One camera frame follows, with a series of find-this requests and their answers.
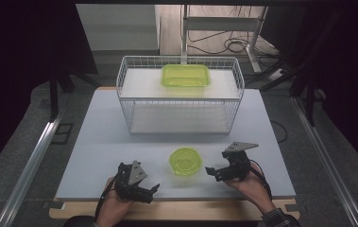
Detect white cabinet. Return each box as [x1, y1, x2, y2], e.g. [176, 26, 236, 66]
[75, 3, 162, 57]

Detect round green plastic container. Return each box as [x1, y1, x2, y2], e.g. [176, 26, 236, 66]
[167, 146, 204, 177]

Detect black metal stand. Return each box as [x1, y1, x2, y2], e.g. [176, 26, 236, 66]
[47, 61, 103, 123]
[246, 9, 341, 128]

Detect black floor bracket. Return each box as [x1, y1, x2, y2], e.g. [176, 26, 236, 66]
[50, 122, 75, 146]

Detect person's left hand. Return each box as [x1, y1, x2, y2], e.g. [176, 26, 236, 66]
[94, 176, 135, 227]

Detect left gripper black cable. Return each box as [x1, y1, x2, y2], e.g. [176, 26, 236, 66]
[94, 177, 118, 222]

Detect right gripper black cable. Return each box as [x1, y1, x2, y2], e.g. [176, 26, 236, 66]
[247, 163, 274, 203]

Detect person's right hand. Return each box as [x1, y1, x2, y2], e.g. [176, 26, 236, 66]
[224, 161, 278, 217]

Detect black floor cables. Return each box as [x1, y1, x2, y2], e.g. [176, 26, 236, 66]
[186, 5, 280, 59]

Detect black floor cable loop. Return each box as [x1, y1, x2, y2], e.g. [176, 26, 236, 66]
[269, 119, 290, 145]

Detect rectangular green plastic container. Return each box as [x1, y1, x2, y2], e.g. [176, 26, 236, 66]
[160, 63, 212, 89]

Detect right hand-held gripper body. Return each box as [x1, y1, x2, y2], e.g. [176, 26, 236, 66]
[221, 141, 260, 183]

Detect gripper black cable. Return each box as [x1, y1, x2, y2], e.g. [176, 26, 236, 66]
[94, 177, 118, 222]
[247, 163, 274, 203]

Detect black curtain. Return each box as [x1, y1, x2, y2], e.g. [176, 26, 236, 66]
[0, 0, 99, 185]
[260, 0, 358, 183]

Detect wooden table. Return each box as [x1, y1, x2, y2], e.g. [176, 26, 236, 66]
[48, 86, 301, 222]

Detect white wire rack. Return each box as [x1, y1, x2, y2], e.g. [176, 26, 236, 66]
[115, 55, 246, 136]

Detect aluminium rail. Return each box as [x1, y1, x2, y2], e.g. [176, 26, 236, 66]
[0, 108, 65, 227]
[290, 95, 358, 227]

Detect white table board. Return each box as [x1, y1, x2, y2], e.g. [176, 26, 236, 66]
[55, 87, 297, 201]

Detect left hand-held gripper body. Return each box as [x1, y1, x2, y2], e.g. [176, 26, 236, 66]
[113, 159, 154, 204]

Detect white desk frame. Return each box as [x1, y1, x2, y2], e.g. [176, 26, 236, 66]
[180, 4, 269, 75]

